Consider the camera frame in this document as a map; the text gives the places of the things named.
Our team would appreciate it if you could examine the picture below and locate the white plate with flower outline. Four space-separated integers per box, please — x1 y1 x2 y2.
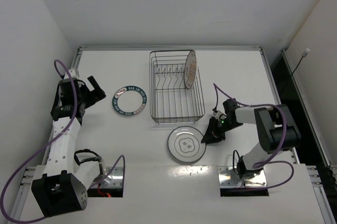
167 126 206 164

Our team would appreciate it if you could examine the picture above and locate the grey wire dish rack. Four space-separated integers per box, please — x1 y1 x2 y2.
150 50 205 124

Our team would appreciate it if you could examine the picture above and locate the green rimmed white plate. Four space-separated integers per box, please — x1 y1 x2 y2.
112 85 147 116

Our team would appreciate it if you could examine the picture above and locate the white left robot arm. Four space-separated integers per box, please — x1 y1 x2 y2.
31 68 106 218

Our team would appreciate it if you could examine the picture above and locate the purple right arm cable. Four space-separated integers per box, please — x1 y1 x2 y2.
213 83 295 190

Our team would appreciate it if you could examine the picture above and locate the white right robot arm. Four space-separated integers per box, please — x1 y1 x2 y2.
201 99 302 179

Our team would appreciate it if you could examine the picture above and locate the black cable with white plug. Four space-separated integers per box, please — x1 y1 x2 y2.
279 47 311 95

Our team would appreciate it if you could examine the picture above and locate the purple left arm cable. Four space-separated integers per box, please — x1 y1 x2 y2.
0 59 125 224

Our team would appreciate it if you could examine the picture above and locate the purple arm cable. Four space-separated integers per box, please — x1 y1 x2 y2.
0 59 125 224
213 83 295 190

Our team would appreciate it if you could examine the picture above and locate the orange sunburst pattern plate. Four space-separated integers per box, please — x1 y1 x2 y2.
184 50 197 90

